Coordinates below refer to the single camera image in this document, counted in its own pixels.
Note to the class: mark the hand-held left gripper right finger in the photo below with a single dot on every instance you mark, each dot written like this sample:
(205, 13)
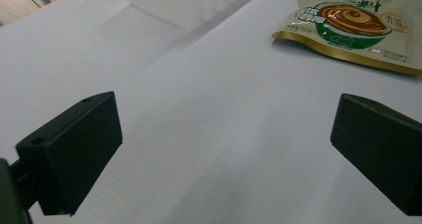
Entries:
(381, 144)

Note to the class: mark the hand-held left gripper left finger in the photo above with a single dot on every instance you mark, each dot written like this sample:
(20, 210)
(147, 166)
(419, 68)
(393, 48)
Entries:
(71, 157)

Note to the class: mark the cream and green snack packet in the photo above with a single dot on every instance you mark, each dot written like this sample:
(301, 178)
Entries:
(351, 21)

